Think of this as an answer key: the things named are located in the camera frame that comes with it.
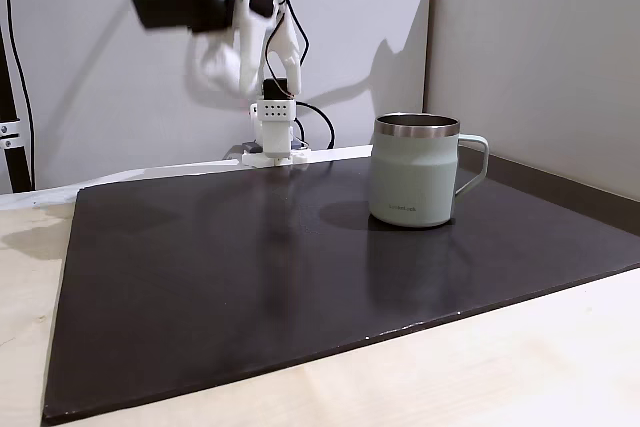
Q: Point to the pale green steel-rimmed mug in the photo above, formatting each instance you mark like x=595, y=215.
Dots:
x=412, y=182

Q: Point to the black table mat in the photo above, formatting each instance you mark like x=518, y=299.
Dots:
x=225, y=272

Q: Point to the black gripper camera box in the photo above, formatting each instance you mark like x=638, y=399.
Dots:
x=180, y=2

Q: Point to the black stand with white bracket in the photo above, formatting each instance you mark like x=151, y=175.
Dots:
x=12, y=157

